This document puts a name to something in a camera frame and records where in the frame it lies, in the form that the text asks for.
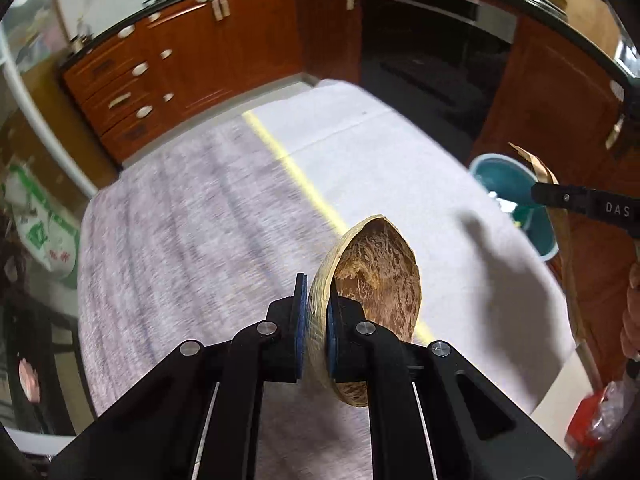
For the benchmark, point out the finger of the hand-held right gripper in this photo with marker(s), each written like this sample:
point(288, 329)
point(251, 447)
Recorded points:
point(560, 197)

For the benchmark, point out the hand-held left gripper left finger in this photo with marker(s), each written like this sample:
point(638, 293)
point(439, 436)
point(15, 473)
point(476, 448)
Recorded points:
point(300, 335)

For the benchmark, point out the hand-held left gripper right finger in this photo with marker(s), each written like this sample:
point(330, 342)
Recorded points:
point(331, 355)

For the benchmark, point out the thin wooden plate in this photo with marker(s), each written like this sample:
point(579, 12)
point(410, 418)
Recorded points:
point(542, 172)

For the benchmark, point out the blue round bin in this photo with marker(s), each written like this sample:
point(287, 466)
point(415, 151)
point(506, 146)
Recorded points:
point(505, 175)

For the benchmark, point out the wooden bowl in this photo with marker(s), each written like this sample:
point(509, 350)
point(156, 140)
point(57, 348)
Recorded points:
point(380, 285)

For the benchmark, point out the person's right hand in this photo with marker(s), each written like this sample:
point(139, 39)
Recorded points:
point(632, 310)

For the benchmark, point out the tall wooden cabinet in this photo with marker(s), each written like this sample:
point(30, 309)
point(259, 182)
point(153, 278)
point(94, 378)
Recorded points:
point(560, 85)

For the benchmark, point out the grey striped tablecloth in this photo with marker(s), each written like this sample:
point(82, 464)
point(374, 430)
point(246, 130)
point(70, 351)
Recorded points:
point(200, 220)

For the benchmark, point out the wooden cutting board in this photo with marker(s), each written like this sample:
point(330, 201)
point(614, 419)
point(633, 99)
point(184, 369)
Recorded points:
point(592, 15)

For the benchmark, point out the built-in oven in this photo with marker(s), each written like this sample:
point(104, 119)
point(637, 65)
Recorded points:
point(425, 60)

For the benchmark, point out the red plastic bag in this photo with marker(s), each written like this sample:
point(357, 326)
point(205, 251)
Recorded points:
point(585, 415)

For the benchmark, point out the dark furniture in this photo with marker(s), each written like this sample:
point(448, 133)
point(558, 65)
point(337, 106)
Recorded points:
point(30, 325)

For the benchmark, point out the pink round object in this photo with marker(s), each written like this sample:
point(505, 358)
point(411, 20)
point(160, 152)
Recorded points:
point(28, 380)

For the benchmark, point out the green white plastic bag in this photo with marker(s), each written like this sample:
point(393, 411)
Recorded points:
point(40, 230)

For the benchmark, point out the wooden cabinet with drawers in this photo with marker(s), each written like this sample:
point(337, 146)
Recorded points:
point(225, 60)

